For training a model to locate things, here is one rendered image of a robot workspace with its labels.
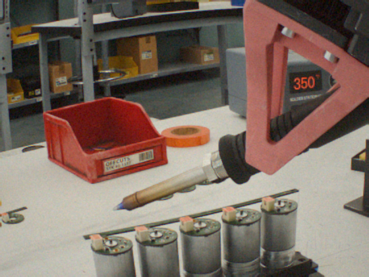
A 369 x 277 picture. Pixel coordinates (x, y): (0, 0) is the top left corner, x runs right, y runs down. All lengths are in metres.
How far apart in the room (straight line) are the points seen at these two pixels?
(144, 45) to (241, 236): 4.65
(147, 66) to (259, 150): 4.76
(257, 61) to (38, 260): 0.28
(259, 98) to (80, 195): 0.37
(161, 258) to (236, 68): 0.53
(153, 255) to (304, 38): 0.16
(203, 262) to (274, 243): 0.05
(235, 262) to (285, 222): 0.04
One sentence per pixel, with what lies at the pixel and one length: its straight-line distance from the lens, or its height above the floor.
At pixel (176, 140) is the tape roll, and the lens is 0.75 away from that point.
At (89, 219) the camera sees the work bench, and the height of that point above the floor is 0.75.
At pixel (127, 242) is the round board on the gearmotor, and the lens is 0.36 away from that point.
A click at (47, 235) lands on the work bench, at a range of 0.53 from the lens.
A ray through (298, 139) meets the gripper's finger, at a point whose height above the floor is 0.89.
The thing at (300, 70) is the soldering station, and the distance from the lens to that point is 0.77.
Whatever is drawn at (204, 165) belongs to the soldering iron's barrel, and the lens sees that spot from 0.30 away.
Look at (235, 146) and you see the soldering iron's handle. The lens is 0.29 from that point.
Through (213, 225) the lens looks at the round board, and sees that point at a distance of 0.37.
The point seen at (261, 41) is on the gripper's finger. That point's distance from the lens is 0.25.
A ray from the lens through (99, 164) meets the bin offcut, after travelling 0.65.
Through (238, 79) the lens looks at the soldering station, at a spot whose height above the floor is 0.81.
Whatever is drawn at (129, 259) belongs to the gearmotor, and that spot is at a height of 0.81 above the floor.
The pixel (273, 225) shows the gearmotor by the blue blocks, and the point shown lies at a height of 0.80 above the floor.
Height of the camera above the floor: 0.96
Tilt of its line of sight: 16 degrees down
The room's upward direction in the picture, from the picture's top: 3 degrees counter-clockwise
